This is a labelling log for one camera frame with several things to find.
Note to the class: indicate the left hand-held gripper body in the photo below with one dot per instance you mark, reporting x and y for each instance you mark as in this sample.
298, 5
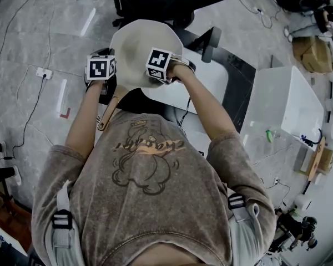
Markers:
100, 68

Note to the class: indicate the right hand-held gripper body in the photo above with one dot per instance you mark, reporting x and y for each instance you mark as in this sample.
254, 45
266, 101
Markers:
158, 62

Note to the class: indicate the person's left forearm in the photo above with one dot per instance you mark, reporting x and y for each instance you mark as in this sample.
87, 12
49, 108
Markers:
83, 123

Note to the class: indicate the person's right forearm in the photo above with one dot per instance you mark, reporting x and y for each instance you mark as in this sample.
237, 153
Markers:
208, 109

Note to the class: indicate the person's right hand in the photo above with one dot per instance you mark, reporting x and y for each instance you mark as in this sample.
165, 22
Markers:
180, 73

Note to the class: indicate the white square socket box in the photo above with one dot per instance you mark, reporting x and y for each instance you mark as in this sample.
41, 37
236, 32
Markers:
44, 72

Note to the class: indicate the red tape corner mark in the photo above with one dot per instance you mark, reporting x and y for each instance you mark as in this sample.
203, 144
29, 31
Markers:
65, 116

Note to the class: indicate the black office chair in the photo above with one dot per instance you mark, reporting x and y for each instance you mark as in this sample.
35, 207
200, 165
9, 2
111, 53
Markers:
161, 1

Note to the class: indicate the black sink cabinet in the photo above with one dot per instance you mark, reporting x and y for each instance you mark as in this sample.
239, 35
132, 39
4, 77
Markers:
238, 93

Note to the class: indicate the small white power strip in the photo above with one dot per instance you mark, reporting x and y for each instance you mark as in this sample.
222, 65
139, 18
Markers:
258, 10

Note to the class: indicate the green bottle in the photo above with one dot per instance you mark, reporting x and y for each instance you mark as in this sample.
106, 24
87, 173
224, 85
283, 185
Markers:
269, 135

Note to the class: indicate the white rectangular cabinet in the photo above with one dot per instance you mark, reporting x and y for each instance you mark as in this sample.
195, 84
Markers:
288, 98

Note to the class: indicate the brown graphic T-shirt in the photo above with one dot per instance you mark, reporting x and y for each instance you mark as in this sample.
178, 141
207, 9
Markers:
144, 204

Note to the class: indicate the reddish brown wooden furniture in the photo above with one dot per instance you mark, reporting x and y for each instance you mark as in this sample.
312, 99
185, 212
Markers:
8, 215

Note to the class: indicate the black curved tube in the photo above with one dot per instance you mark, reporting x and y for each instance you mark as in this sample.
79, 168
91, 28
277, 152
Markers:
313, 142

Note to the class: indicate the round wooden board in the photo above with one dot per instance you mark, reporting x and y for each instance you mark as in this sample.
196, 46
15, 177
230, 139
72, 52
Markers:
316, 159

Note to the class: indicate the small cardboard box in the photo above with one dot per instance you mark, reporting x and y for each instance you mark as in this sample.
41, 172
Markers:
328, 159

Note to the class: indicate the person's neck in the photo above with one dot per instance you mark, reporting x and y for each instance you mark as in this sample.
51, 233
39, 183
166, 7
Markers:
180, 259

